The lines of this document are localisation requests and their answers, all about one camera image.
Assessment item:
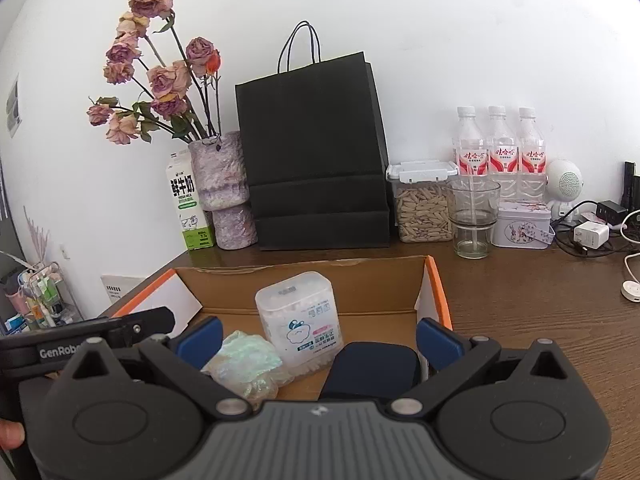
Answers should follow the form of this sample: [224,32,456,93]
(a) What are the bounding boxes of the translucent cotton swab box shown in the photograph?
[255,271,343,378]

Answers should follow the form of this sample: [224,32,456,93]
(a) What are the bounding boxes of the black power adapter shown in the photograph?
[596,200,628,223]

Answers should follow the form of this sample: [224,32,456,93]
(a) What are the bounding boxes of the wall poster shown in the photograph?
[6,74,23,138]

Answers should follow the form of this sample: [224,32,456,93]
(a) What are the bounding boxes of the white flat panel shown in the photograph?
[100,274,151,306]

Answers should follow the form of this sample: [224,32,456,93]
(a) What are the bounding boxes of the red cardboard box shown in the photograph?
[111,255,453,403]

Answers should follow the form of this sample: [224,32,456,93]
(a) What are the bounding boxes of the person's left hand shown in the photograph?
[0,420,25,452]

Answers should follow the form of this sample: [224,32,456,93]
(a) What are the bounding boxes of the dark grey cabinet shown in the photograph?
[0,162,26,281]

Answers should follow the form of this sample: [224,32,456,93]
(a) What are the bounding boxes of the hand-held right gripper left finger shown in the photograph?
[52,316,253,423]

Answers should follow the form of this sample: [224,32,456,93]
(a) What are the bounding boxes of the clear seed container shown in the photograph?
[386,160,460,243]

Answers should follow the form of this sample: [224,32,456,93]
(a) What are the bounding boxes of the dried rose bouquet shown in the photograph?
[87,0,223,145]

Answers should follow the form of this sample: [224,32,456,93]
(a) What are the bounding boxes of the purple textured vase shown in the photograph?
[187,131,258,251]

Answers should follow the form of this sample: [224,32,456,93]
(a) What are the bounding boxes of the black upright device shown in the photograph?
[622,161,640,211]

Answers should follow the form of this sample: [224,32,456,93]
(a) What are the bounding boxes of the navy glasses case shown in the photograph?
[317,341,422,403]

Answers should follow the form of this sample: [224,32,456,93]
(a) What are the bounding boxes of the white round robot speaker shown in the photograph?
[545,158,585,221]

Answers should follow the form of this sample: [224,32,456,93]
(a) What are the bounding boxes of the white floral tin box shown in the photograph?
[490,201,555,251]

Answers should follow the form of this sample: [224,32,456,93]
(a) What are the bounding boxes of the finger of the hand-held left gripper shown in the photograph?
[105,306,177,350]

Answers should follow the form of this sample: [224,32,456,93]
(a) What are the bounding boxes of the white green milk carton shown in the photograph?
[165,150,216,251]

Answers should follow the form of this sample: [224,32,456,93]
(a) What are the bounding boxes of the clear glass cup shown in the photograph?
[446,180,502,260]

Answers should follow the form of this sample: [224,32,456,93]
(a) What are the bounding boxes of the chargers and cables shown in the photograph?
[552,200,626,259]

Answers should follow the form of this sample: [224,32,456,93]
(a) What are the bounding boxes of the small white charger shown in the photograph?
[572,221,611,251]

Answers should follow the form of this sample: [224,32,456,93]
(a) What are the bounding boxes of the pink coral wall sticker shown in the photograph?
[22,205,51,266]

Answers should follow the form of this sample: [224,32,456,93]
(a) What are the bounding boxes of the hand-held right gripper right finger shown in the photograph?
[387,316,586,423]

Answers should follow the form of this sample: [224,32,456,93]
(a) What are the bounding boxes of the iridescent plastic bag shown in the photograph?
[201,330,292,403]

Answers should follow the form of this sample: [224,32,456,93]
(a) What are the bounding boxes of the clear water bottle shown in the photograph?
[454,106,488,183]
[516,106,547,206]
[486,105,518,206]

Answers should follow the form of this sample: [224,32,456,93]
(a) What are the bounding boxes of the black paper bag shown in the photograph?
[235,21,392,252]

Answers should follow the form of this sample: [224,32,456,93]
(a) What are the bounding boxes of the wire storage cart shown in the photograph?
[2,260,83,333]

